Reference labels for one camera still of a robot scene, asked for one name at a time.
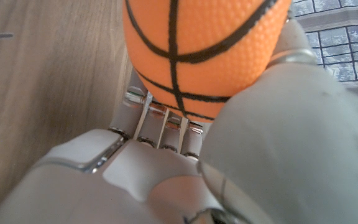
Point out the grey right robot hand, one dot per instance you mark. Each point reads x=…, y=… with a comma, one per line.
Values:
x=275, y=155

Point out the orange toy basketball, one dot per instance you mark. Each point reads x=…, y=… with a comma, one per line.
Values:
x=204, y=37

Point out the printed bay window backdrop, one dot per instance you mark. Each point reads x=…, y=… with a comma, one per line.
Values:
x=337, y=40

